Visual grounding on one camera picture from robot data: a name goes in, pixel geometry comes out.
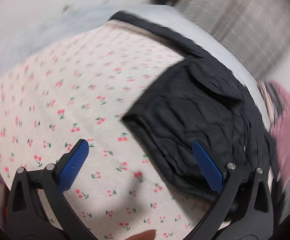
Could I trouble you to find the black puffer jacket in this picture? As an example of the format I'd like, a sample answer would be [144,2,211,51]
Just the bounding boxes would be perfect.
[113,11,278,201]

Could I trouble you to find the person's hand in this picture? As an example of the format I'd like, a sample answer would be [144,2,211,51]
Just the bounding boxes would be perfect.
[125,229,157,240]

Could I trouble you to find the pink velvet pillow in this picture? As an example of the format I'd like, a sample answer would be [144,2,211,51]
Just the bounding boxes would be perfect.
[270,80,290,187]

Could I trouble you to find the folded striped blankets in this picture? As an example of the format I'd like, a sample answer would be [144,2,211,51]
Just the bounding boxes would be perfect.
[257,81,278,125]

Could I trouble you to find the cherry print bed sheet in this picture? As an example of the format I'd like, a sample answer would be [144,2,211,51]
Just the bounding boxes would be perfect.
[0,21,209,239]

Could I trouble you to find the white mattress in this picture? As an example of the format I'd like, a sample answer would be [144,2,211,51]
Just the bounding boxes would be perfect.
[0,5,270,128]

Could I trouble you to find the grey dotted curtain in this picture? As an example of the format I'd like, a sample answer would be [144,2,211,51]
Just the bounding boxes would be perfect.
[176,0,290,78]

